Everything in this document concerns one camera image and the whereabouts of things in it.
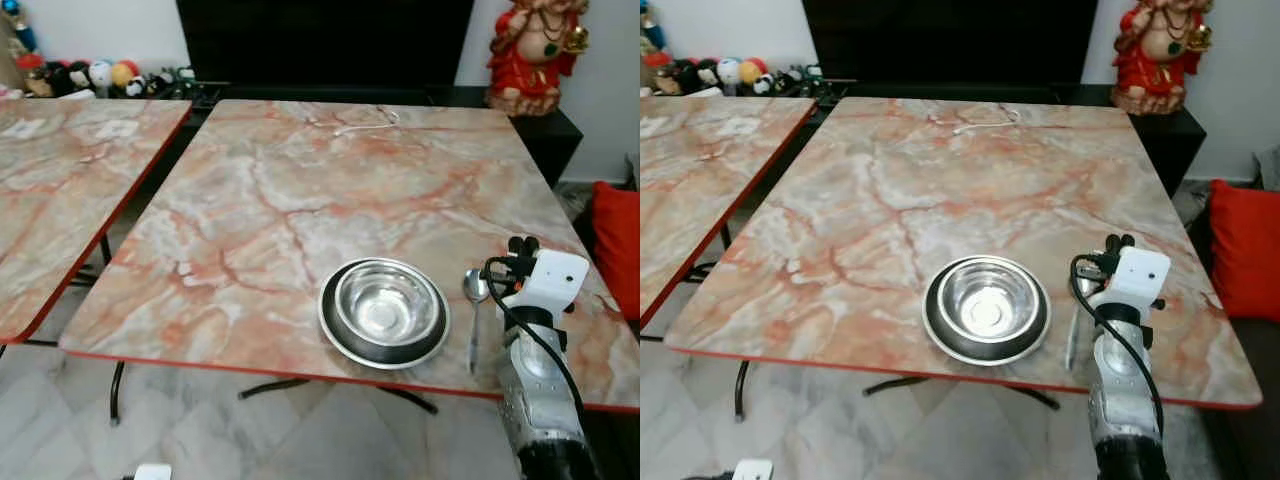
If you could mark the black and white plush toy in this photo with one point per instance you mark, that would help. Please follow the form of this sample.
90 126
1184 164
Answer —
68 80
690 78

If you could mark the dark sofa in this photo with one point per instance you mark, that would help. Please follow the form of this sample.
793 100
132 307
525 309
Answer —
1245 400

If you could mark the yellow and red plush toy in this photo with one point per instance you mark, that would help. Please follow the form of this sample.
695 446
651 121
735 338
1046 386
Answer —
124 73
753 70

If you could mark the grey cloth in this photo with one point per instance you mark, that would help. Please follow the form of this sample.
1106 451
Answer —
1269 168

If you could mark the black television screen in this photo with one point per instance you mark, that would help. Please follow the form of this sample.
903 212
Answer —
320 40
950 40

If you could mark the red laughing buddha statue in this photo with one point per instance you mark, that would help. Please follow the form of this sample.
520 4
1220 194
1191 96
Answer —
1160 60
535 60

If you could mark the black metal side table frame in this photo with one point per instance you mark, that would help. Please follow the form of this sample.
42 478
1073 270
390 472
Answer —
105 250
724 240

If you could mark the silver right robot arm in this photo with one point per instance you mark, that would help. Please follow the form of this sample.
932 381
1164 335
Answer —
1118 400
540 400

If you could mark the white and blue plush toy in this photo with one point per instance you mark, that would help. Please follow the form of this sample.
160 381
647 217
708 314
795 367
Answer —
729 71
100 74

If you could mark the steel spoon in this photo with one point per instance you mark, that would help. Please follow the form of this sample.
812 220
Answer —
475 285
1073 345

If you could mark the red cushion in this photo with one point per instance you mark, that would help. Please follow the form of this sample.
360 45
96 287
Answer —
618 250
1245 250

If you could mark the stainless steel bowl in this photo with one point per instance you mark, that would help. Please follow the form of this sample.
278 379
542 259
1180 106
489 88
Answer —
987 308
384 312

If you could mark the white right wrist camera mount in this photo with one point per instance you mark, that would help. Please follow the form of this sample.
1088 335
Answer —
1140 275
556 281

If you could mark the small panda plush toy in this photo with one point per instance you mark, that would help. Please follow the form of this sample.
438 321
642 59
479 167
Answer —
137 86
763 84

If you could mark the blue figurine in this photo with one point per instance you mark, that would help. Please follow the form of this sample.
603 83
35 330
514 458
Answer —
650 25
20 30

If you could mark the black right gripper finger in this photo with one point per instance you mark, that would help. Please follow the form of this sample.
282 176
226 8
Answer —
532 248
1128 243
515 248
1112 245

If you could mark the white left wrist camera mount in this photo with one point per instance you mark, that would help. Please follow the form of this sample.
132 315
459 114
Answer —
153 472
753 470

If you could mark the green and black toy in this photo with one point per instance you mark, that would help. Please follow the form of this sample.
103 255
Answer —
800 80
175 82

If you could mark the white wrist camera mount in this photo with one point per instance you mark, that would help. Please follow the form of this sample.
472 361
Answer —
556 281
1140 275
753 470
153 472

